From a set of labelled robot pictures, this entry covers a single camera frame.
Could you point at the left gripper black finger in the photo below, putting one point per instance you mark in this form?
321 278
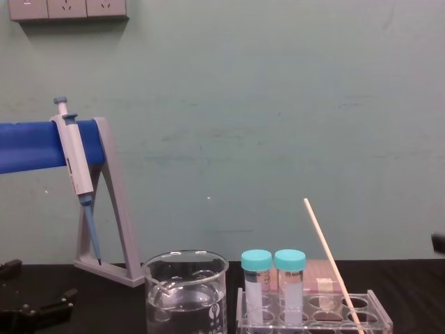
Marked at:
55 305
10 268

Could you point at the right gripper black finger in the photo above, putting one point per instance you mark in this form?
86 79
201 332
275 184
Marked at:
439 243

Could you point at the clear acrylic test tube rack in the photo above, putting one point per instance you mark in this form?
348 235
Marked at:
373 318

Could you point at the white rod thermometer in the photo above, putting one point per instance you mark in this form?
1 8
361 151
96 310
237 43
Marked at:
327 250

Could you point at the clear glass beaker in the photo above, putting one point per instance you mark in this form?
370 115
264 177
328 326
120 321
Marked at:
184 313

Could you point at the grey pipette stand blue bar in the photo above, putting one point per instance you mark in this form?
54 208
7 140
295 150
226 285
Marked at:
31 148

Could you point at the pink brown flat box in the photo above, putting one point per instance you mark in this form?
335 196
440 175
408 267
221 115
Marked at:
318 271

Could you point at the grey and blue pipette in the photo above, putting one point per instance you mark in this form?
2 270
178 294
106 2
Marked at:
74 158

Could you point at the teal capped plastic vial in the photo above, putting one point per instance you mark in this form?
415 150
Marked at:
256 264
290 264

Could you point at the grey wall socket panel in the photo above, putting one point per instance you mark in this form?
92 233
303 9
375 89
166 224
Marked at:
66 8

